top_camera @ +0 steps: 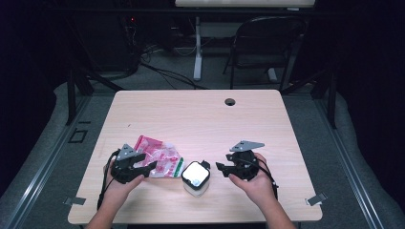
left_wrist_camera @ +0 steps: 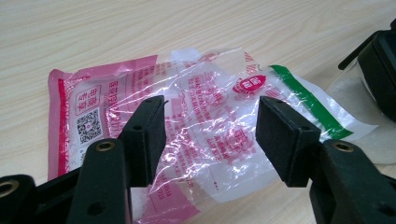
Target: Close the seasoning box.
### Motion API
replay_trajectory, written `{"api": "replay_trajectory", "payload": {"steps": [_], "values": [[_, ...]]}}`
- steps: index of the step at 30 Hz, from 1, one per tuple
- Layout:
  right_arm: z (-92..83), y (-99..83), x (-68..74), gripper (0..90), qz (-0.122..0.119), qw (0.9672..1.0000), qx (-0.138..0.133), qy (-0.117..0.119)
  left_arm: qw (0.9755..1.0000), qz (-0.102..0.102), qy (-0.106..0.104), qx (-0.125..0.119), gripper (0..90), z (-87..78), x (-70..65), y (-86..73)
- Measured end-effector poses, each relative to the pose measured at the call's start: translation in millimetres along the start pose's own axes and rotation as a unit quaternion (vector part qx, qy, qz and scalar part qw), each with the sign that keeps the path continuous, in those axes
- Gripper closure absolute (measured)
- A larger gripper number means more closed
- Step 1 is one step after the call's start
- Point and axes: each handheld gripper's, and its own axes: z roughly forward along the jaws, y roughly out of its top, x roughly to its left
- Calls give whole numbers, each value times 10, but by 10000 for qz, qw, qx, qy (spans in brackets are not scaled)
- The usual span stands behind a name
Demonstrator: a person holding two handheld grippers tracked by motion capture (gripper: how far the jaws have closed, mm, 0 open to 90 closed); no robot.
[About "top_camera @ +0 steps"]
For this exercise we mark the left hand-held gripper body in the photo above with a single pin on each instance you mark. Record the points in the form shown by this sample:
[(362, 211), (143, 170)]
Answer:
[(124, 170)]

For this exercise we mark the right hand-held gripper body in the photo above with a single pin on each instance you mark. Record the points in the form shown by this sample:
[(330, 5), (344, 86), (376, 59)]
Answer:
[(246, 167)]

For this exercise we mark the dark equipment rack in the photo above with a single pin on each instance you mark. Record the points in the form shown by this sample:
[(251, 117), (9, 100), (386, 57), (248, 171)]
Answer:
[(127, 38)]

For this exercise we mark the person's left hand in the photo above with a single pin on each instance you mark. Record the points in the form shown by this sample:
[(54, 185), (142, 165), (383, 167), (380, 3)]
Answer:
[(117, 192)]

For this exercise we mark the grey metal table bracket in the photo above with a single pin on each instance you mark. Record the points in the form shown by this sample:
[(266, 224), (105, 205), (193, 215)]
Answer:
[(74, 201), (315, 199)]

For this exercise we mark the black folding chair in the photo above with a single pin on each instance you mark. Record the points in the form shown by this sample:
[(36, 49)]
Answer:
[(267, 60)]

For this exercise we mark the aluminium floor rail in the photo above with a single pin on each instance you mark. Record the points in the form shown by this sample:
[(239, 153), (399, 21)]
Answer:
[(41, 171), (350, 168)]

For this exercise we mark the black metal frame post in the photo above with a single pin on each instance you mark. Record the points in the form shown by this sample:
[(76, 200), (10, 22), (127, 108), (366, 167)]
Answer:
[(71, 101), (331, 105)]

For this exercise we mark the red and white plastic bag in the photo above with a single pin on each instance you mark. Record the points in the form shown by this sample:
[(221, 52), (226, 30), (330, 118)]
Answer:
[(162, 156)]

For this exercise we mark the person's right hand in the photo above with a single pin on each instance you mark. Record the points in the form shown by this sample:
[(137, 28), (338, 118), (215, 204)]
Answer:
[(259, 187)]

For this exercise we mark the white standing desk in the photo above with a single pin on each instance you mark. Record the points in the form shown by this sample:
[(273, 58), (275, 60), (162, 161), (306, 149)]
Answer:
[(198, 63)]

